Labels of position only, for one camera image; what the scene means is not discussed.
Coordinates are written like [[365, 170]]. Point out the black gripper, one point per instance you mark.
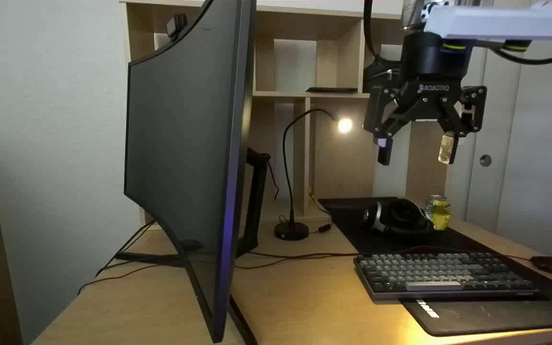
[[440, 60]]

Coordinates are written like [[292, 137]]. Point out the black gooseneck desk lamp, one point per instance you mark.
[[290, 229]]

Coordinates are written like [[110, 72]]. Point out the round grey door lock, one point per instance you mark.
[[486, 160]]

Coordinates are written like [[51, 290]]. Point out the light wooden shelf unit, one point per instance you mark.
[[346, 160]]

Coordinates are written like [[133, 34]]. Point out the flat black device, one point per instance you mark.
[[333, 91]]

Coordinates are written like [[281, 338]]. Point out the yellow-green drink can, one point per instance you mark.
[[442, 214]]

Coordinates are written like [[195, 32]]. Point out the black desk mat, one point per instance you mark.
[[379, 237]]

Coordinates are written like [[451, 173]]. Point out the black keyboard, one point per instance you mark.
[[446, 273]]

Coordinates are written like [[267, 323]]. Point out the black monitor stand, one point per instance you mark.
[[254, 204]]

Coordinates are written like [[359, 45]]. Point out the black curved monitor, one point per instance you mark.
[[187, 160]]

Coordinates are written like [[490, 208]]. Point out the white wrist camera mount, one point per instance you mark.
[[507, 22]]

